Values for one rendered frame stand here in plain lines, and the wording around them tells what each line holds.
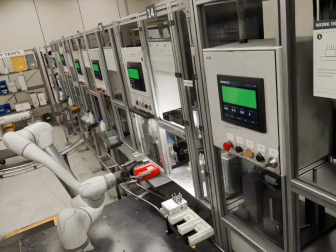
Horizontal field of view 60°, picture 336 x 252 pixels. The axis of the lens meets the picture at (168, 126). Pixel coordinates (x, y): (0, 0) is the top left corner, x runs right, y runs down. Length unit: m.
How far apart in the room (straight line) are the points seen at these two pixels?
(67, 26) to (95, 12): 0.91
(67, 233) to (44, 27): 7.66
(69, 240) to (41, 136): 0.67
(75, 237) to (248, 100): 1.35
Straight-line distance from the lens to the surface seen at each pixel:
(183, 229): 1.69
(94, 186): 1.73
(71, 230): 1.96
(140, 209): 2.28
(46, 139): 2.05
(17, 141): 1.95
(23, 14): 9.15
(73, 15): 9.31
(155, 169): 2.18
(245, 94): 1.12
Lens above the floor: 1.91
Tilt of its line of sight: 18 degrees down
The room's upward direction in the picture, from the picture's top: 10 degrees counter-clockwise
